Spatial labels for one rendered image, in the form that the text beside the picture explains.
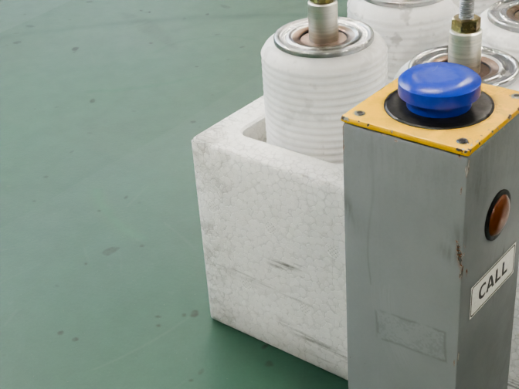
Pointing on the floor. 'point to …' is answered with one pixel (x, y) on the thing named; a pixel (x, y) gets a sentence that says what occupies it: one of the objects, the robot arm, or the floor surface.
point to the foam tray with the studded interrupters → (279, 242)
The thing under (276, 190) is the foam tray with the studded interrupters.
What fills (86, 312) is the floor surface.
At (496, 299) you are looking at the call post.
